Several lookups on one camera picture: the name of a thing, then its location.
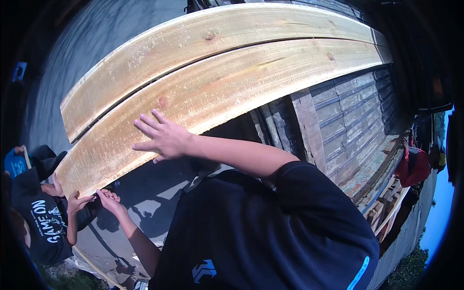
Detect thin yellow stick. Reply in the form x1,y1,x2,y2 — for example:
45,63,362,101
72,246,127,290

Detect person's right hand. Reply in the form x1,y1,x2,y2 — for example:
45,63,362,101
132,109,193,164

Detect green trees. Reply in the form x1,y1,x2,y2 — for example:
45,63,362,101
384,199,437,290

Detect person's left hand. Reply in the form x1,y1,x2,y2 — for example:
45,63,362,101
96,188,128,217

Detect pale wooden plank with knot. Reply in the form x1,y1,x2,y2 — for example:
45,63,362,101
60,3,390,144

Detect corrugated metal fence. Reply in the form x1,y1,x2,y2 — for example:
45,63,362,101
368,170,438,290

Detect stack of sawn timber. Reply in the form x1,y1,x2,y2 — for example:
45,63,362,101
364,176,411,243

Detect weathered grey wooden wall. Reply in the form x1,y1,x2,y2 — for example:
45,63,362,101
250,65,406,203

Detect blue plastic object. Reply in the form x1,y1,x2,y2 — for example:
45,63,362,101
12,62,28,82

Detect pale wooden plank reddish stain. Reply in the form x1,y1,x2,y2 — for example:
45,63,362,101
54,38,394,198

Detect person's body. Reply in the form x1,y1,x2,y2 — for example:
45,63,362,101
149,161,380,290

